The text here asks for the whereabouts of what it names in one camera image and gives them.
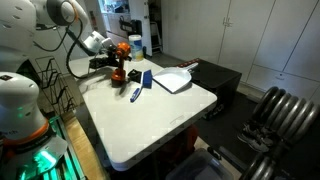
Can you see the white cabinet doors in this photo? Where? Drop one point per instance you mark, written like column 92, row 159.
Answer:
column 266, row 36

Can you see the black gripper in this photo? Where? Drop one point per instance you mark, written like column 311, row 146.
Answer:
column 107, row 55

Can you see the black storage box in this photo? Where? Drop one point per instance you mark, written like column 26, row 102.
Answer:
column 216, row 80

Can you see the grey plate dumbbell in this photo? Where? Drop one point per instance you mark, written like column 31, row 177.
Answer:
column 286, row 110

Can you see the grey sneaker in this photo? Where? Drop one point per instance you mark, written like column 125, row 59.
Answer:
column 263, row 135
column 253, row 142

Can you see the white wipes canister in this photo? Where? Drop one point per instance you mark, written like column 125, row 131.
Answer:
column 136, row 48

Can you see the blue hand brush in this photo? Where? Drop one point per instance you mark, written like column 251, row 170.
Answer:
column 143, row 81

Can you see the wooden plank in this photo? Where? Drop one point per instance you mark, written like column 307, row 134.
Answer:
column 80, row 143

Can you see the white dustpan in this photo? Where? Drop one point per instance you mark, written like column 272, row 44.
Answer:
column 171, row 79

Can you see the red object under table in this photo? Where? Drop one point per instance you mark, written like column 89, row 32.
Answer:
column 181, row 143

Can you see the translucent plastic bin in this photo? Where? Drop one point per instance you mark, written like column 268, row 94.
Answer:
column 196, row 168

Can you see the black floor mat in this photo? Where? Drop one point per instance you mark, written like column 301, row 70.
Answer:
column 226, row 126

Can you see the green lit robot base platform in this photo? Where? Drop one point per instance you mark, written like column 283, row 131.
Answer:
column 68, row 160

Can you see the red and black strip tool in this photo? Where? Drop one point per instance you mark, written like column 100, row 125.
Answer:
column 186, row 63

